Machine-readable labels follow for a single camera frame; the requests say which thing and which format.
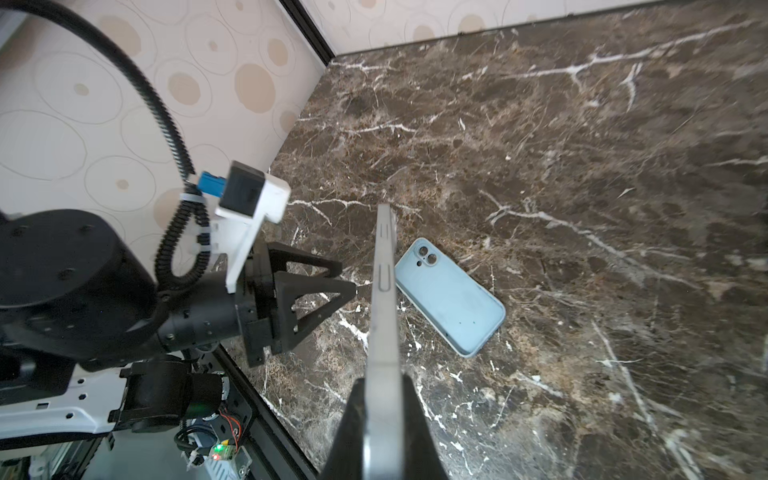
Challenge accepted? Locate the light blue phone case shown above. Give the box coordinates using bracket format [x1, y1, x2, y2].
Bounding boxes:
[395, 238, 506, 358]

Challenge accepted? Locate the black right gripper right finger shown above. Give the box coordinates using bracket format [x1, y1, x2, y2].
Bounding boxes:
[402, 374, 448, 480]

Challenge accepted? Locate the black corner frame post left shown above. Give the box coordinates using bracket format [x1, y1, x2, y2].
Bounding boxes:
[278, 0, 335, 67]

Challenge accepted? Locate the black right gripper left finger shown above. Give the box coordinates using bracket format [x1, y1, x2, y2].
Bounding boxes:
[318, 378, 366, 480]

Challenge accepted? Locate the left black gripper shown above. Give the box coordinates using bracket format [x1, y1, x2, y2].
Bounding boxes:
[1, 209, 280, 372]

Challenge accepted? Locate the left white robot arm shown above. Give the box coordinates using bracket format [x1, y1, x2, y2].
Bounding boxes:
[1, 209, 357, 450]

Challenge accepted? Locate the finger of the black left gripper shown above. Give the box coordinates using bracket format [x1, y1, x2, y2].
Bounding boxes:
[266, 242, 343, 278]
[272, 272, 357, 354]

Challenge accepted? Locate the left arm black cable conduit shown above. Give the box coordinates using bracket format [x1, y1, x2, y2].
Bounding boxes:
[0, 0, 214, 293]

